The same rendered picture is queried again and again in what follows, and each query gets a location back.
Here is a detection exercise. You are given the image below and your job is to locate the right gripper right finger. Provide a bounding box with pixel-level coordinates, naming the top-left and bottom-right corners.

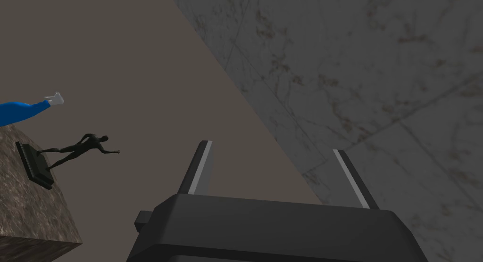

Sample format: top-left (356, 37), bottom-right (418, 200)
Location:
top-left (324, 149), bottom-right (380, 210)

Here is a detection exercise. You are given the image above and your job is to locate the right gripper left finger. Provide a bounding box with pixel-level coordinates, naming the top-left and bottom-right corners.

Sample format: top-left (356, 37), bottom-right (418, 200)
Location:
top-left (177, 140), bottom-right (214, 197)

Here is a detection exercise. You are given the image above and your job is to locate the blue spray bottle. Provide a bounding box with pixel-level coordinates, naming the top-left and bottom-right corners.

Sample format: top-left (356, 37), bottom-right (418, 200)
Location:
top-left (0, 92), bottom-right (65, 128)

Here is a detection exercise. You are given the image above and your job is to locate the black human figure statue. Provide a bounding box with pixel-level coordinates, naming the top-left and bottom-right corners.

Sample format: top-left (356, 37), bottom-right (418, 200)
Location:
top-left (15, 133), bottom-right (121, 190)

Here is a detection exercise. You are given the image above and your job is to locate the brown marble counter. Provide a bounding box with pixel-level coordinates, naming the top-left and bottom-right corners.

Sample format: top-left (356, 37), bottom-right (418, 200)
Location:
top-left (0, 123), bottom-right (83, 262)

